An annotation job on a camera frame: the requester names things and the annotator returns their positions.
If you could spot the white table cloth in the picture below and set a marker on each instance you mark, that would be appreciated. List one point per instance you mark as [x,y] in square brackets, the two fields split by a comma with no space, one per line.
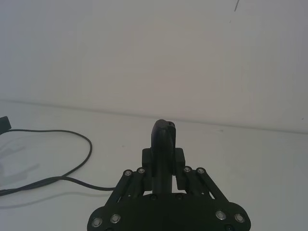
[240,168]

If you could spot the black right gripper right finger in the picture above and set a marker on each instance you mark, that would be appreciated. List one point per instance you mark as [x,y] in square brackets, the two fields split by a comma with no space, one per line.
[195,183]

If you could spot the small black box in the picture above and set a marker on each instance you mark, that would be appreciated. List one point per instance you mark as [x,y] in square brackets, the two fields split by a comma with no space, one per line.
[3,124]

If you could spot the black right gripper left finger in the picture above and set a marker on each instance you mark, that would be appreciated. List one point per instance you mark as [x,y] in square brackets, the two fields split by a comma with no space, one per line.
[134,183]

